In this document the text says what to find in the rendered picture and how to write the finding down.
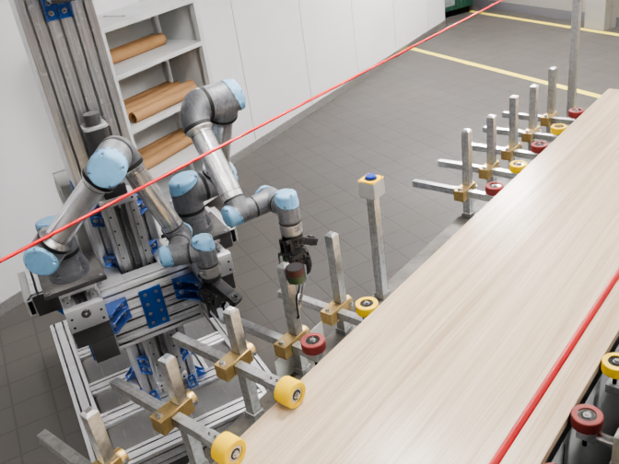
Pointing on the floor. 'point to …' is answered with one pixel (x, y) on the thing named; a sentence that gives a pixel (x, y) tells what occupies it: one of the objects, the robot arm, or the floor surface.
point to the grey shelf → (158, 70)
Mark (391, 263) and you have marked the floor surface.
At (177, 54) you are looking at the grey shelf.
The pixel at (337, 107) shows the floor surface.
